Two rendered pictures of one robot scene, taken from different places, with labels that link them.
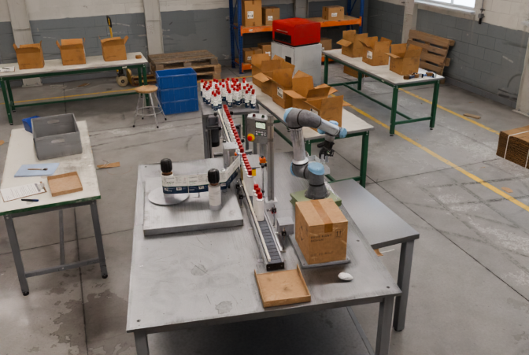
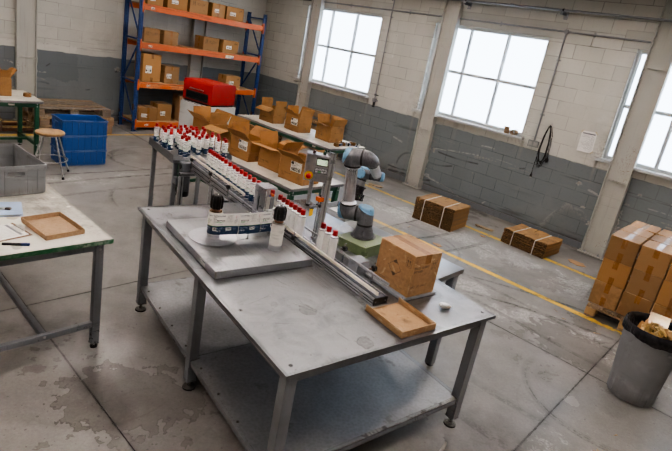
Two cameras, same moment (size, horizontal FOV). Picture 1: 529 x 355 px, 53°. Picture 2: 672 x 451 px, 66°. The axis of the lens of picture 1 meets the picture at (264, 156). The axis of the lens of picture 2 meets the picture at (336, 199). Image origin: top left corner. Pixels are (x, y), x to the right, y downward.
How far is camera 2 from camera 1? 172 cm
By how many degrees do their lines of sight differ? 28
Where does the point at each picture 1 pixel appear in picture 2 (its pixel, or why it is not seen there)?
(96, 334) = (123, 414)
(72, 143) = (35, 179)
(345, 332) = (408, 368)
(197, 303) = (335, 341)
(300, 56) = not seen: hidden behind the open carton
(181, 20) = (61, 63)
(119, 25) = not seen: outside the picture
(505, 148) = (421, 211)
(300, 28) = (218, 89)
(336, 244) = (430, 276)
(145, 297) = (275, 341)
